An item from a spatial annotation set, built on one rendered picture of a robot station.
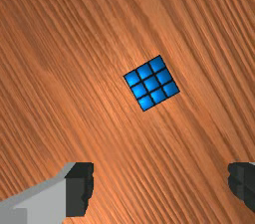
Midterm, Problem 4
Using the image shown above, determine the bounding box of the many-coloured puzzle cube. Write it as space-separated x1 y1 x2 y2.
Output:
123 54 181 112

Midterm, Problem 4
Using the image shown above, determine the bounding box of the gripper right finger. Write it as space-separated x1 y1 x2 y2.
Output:
227 159 255 213

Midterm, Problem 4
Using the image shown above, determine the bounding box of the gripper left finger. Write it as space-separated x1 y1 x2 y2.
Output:
0 161 95 224

